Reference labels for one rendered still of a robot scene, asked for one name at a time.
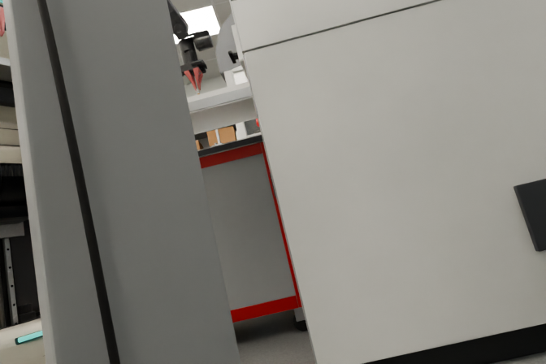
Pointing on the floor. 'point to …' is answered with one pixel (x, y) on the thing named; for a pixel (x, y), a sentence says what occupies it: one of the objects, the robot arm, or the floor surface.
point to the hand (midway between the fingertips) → (197, 88)
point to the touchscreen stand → (113, 166)
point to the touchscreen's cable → (75, 163)
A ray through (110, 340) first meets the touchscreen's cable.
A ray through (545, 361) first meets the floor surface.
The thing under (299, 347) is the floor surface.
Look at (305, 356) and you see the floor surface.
